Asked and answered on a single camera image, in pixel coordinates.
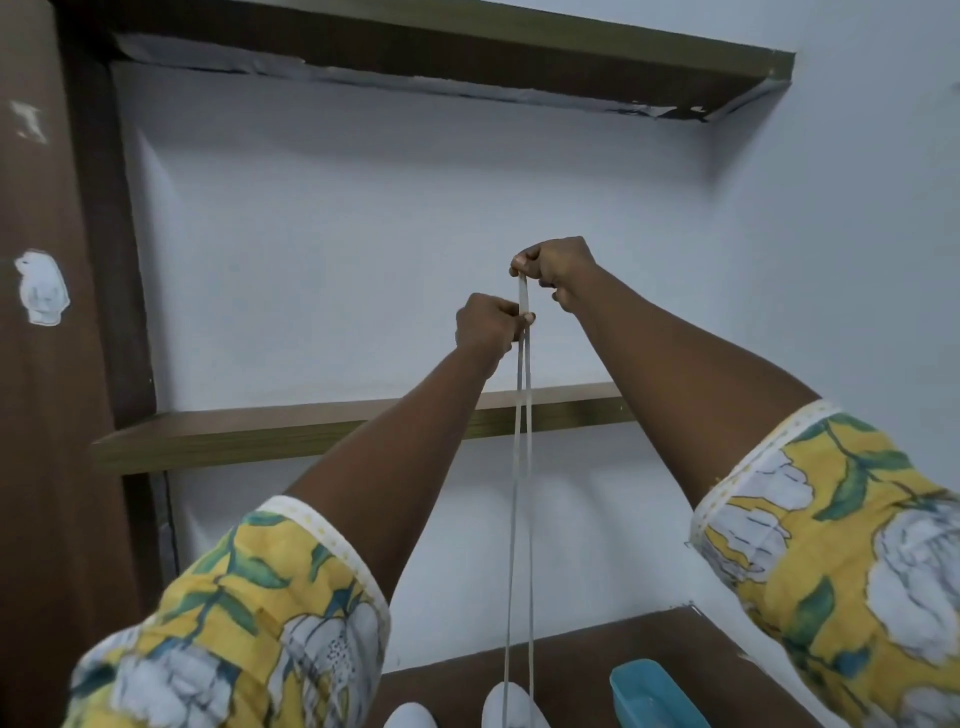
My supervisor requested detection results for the dark wooden wall shelf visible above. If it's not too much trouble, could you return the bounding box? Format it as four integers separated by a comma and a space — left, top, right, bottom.
52, 0, 796, 123

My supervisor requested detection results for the person's right hand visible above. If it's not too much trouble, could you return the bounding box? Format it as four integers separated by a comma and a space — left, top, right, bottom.
509, 236, 601, 313

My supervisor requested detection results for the person's right forearm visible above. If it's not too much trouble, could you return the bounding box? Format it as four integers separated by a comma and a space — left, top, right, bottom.
568, 268, 823, 511

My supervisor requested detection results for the blue plastic basket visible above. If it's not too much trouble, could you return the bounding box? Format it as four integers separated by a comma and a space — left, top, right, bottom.
609, 659, 710, 728

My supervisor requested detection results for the cream shoelace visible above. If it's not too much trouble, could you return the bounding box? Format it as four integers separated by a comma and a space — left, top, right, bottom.
502, 271, 535, 710

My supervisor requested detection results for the person's left forearm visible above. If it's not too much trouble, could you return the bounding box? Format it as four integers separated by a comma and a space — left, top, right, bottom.
284, 344, 513, 603

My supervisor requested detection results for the white sneaker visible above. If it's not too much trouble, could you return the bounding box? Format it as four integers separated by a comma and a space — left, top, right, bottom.
481, 682, 550, 728
383, 702, 438, 728

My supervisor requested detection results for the person's left hand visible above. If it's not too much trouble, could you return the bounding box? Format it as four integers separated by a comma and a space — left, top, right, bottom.
455, 292, 538, 363

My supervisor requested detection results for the small torn white sticker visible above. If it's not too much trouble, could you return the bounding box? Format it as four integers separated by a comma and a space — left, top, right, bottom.
11, 101, 48, 144

